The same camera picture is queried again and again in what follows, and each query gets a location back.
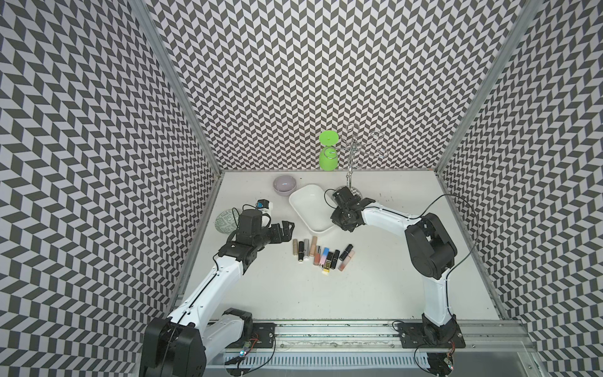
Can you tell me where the beige tan lipstick tube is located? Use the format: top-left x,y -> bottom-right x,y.
309,236 -> 317,258

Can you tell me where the black lipstick silver band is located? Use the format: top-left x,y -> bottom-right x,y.
339,244 -> 353,262

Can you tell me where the white plastic storage box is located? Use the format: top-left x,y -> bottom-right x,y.
289,184 -> 335,235

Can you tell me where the pink lip gloss tube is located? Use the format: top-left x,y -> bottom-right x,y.
339,251 -> 355,271

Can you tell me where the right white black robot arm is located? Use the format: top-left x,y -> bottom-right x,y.
331,186 -> 458,346

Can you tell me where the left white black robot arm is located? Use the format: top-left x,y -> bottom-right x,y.
138,209 -> 295,376

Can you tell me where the silver grey lipstick tube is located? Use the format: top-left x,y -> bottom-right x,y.
304,239 -> 310,260

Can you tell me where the blue pink gradient lipstick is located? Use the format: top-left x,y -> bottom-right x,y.
320,248 -> 330,268

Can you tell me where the black round lipstick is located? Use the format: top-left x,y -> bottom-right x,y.
330,250 -> 340,270

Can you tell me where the black gold square lipstick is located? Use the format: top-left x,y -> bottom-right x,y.
323,251 -> 334,275

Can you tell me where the red brown lip gloss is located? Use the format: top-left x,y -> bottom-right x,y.
313,246 -> 321,265

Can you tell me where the grey purple bowl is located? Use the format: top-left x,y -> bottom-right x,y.
273,174 -> 297,196

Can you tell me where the green patterned small bowl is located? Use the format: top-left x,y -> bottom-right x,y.
215,207 -> 240,234

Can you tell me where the green plastic cup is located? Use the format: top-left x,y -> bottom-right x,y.
319,130 -> 339,171

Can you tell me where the chrome metal stand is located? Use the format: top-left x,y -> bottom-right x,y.
339,123 -> 383,198

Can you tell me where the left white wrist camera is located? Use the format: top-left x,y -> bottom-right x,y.
255,199 -> 273,210

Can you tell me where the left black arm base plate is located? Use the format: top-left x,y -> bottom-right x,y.
231,322 -> 276,350

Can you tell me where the aluminium front rail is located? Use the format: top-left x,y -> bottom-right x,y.
140,320 -> 538,354

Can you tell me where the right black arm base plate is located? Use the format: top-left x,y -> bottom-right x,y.
393,320 -> 466,349

